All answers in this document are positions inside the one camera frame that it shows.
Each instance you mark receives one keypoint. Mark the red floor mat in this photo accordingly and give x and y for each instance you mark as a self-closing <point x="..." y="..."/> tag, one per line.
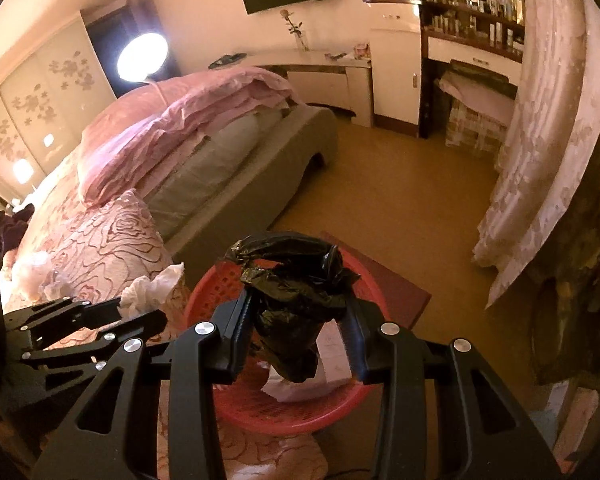
<point x="405" y="290"/>

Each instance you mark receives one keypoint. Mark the row of cosmetic bottles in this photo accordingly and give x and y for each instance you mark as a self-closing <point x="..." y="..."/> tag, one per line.
<point x="455" y="0"/>

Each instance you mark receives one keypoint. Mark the checkered storage box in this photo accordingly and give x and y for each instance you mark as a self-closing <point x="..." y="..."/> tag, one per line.
<point x="472" y="132"/>

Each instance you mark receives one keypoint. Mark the dark wooden door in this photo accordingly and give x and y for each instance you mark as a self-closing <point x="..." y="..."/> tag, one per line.
<point x="107" y="25"/>

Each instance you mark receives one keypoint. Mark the flower patterned wardrobe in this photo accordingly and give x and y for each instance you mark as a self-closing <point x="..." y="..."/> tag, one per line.
<point x="35" y="100"/>

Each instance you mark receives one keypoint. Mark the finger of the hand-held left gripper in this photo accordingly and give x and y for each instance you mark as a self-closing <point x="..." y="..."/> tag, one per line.
<point x="140" y="325"/>
<point x="100" y="312"/>

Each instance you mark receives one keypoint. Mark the small desk clutter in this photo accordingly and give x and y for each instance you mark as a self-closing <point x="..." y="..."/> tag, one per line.
<point x="352" y="54"/>

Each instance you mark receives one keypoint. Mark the dark wooden dressing table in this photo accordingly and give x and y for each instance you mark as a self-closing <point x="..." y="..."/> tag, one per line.
<point x="470" y="52"/>

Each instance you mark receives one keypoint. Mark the grey upholstered bed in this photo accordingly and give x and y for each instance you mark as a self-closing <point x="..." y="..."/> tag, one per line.
<point x="260" y="175"/>

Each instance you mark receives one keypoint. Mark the white curved desk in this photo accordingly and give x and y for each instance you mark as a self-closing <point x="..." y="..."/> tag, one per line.
<point x="310" y="60"/>

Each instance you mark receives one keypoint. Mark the rose in glass vase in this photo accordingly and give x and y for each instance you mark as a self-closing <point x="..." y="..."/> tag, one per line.
<point x="294" y="32"/>

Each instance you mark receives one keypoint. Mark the red plastic basket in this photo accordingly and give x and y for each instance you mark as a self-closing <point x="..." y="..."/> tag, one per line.
<point x="260" y="410"/>

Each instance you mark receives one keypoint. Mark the dark flat desk object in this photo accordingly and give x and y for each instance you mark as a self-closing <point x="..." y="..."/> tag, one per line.
<point x="227" y="61"/>

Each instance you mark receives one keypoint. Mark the rose patterned pillow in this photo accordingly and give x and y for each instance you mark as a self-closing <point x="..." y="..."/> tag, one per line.
<point x="110" y="240"/>

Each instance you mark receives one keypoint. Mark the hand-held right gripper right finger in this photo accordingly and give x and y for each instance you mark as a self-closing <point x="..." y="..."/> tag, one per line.
<point x="358" y="342"/>

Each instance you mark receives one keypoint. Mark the purple cloth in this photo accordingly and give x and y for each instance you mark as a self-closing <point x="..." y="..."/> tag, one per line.
<point x="15" y="227"/>

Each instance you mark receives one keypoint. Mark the white lace curtain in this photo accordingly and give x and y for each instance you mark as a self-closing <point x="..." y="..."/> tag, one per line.
<point x="550" y="135"/>

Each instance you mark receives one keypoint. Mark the white cabinet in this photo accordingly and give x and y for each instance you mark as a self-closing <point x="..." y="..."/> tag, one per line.
<point x="395" y="80"/>

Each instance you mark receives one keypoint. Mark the white tissue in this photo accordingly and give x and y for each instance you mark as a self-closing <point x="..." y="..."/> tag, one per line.
<point x="145" y="290"/>

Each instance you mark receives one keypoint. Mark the pink cloth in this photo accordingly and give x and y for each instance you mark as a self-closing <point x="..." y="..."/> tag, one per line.
<point x="480" y="97"/>

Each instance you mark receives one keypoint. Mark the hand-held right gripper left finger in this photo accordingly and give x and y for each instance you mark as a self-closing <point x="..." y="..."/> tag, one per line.
<point x="236" y="332"/>

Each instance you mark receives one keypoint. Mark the round glowing lamp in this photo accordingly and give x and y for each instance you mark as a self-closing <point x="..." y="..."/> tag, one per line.
<point x="142" y="56"/>

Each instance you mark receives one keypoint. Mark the pink folded quilt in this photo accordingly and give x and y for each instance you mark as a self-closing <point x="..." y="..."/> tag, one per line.
<point x="170" y="130"/>

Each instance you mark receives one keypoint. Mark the black plastic bag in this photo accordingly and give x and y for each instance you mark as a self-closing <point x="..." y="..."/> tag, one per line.
<point x="285" y="320"/>

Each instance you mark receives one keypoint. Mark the white foam block with cutout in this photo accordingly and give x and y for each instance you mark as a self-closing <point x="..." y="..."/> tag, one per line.
<point x="335" y="360"/>

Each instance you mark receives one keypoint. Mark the dark floral curtain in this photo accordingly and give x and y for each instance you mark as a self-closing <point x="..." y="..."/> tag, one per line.
<point x="575" y="285"/>

